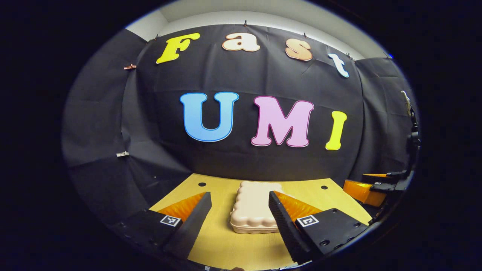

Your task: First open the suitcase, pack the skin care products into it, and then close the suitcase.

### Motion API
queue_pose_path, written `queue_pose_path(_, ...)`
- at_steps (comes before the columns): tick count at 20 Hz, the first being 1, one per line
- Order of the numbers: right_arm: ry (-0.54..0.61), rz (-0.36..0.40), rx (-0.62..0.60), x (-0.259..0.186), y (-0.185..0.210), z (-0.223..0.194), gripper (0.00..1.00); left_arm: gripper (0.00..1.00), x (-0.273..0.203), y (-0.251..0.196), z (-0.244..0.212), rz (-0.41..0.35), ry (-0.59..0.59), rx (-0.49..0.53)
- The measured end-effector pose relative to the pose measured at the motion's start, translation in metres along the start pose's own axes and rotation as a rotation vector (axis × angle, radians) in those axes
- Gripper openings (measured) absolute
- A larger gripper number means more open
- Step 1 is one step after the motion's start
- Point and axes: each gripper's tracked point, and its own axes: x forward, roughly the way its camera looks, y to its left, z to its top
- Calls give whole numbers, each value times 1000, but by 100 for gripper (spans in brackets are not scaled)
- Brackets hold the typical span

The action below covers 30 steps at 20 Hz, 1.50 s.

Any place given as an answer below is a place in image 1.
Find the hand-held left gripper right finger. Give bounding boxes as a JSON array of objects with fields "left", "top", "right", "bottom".
[{"left": 268, "top": 191, "right": 369, "bottom": 265}]

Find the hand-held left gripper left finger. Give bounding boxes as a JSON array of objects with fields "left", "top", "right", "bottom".
[{"left": 113, "top": 192, "right": 212, "bottom": 260}]

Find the pale pink suitcase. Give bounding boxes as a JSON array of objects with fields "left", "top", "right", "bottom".
[{"left": 230, "top": 181, "right": 283, "bottom": 234}]

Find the black backdrop cloth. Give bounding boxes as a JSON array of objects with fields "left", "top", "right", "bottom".
[{"left": 61, "top": 23, "right": 420, "bottom": 226}]

